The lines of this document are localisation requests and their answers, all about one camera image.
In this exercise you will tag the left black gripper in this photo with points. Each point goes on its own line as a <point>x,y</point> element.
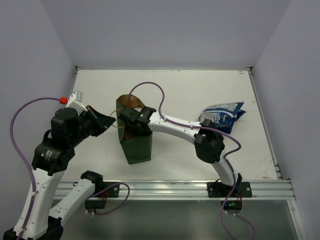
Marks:
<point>92,121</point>

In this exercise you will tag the green paper bag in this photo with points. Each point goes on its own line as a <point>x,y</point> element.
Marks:
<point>137,147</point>

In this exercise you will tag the aluminium mounting rail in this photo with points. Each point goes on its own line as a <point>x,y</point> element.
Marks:
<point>202,190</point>

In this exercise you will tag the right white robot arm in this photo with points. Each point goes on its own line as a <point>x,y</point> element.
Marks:
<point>206,138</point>

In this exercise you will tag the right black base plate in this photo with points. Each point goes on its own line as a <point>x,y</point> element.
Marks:
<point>234,203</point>

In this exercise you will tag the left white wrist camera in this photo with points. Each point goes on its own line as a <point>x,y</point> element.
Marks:
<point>74,101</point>

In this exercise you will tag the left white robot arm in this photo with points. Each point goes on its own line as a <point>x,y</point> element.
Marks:
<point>40,220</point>

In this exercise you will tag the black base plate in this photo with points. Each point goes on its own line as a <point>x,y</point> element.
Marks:
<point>101,201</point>
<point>234,203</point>

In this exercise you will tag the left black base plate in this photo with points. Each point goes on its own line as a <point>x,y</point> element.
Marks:
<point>101,201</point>

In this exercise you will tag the blue snack packet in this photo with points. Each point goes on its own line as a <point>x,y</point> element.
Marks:
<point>228,120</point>
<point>214,112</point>

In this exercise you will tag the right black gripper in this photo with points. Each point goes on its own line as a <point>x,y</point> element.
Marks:
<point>128,116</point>

